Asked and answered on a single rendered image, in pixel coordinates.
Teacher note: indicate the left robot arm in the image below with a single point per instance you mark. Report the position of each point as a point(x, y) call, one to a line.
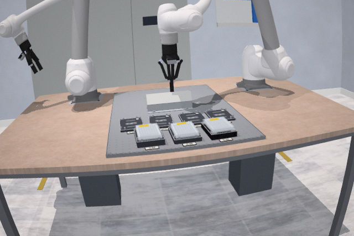
point(273, 64)

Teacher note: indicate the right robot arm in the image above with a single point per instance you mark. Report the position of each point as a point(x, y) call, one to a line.
point(80, 70)

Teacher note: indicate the white operator button panel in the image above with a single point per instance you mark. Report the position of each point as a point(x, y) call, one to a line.
point(169, 101)

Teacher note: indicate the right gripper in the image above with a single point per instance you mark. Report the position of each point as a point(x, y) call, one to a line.
point(29, 54)

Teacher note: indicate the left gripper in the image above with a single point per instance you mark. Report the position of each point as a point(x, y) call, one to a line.
point(169, 50)

